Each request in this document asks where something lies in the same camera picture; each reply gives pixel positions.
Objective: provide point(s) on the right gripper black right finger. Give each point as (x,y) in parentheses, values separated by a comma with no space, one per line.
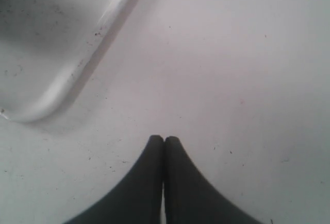
(189,197)

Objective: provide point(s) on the white rectangular tray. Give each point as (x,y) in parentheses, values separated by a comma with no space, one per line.
(45,45)

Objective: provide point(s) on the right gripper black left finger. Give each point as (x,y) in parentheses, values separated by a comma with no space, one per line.
(137,197)

